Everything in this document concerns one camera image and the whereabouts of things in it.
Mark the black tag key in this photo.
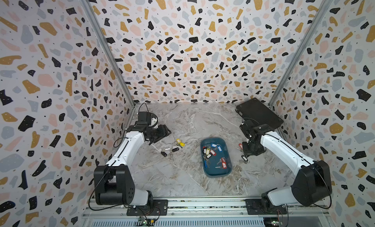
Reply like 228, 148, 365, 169
241, 155, 249, 164

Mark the yellow tag key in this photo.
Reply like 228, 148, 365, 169
176, 139, 186, 148

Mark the teal storage box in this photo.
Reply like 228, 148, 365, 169
200, 137, 232, 178

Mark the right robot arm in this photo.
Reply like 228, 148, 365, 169
240, 120, 332, 212

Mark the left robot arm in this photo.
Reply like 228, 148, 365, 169
93, 125, 171, 208

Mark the pile of keys in box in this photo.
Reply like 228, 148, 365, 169
202, 144, 229, 169

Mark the black laptop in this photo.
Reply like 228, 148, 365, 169
235, 98, 284, 130

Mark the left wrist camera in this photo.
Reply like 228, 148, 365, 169
137, 111, 159, 128

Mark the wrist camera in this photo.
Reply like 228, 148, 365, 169
137, 111, 159, 128
240, 120, 255, 139

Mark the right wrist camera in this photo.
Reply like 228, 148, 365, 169
240, 120, 255, 139

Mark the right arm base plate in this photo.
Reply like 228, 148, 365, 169
245, 198, 287, 215

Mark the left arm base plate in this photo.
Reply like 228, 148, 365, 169
127, 199, 169, 216

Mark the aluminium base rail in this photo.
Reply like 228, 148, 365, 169
78, 196, 335, 227

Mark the left aluminium corner post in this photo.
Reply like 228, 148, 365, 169
74, 0, 136, 108

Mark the aluminium corner post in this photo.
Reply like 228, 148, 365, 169
268, 0, 334, 108
74, 0, 136, 108

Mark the right aluminium corner post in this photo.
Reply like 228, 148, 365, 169
268, 0, 334, 108

